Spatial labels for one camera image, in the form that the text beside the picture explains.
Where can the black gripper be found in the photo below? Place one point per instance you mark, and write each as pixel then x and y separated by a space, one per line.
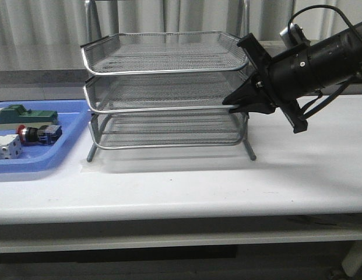
pixel 271 86

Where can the silver mesh tray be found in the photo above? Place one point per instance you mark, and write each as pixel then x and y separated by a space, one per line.
pixel 152 53
pixel 167 130
pixel 161 92

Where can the red emergency stop button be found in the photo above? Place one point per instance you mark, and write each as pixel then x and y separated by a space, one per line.
pixel 45 135

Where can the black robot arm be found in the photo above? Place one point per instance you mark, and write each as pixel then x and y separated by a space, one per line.
pixel 337 59

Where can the blue plastic tray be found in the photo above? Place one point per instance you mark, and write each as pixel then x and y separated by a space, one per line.
pixel 73 116

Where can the white curtain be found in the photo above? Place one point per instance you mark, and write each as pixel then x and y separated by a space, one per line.
pixel 64 22

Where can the grey stone counter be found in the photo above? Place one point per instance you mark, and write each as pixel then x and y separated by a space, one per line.
pixel 41 72

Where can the green and beige electrical module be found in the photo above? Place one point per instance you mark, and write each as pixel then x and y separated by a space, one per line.
pixel 15 115

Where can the white circuit breaker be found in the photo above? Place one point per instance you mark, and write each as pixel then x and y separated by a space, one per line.
pixel 10 146

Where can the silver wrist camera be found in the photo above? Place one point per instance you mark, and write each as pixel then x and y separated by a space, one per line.
pixel 294 36

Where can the silver rack frame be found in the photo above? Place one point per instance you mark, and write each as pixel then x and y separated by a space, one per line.
pixel 227 108

